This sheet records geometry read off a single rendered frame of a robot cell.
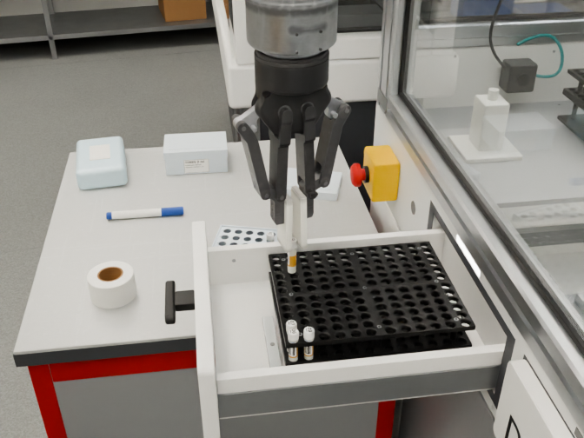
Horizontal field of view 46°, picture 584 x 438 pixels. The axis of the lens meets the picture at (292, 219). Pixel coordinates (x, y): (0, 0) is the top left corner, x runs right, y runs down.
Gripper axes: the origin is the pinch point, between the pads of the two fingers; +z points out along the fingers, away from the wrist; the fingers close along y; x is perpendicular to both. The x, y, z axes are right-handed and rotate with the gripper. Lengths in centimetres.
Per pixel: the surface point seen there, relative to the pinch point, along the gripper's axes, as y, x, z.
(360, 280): 8.9, -1.0, 10.7
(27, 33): -17, 377, 85
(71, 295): -25.2, 28.4, 24.7
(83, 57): 12, 365, 100
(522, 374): 15.2, -24.3, 8.0
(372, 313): 7.3, -7.3, 10.8
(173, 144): 0, 63, 19
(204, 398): -14.6, -11.6, 11.8
